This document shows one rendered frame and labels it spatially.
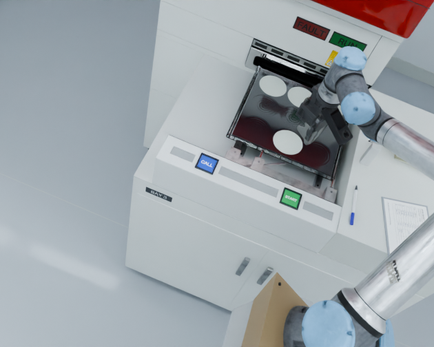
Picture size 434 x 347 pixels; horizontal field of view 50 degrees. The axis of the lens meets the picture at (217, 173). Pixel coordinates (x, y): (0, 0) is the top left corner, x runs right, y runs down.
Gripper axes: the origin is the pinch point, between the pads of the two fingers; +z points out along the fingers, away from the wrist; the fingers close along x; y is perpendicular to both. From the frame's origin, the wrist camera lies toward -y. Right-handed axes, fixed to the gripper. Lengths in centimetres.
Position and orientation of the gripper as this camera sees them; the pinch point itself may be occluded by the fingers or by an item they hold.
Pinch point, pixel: (309, 142)
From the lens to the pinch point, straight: 148.2
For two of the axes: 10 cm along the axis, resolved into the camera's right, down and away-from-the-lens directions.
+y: -6.2, -7.1, 3.2
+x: -7.6, 4.5, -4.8
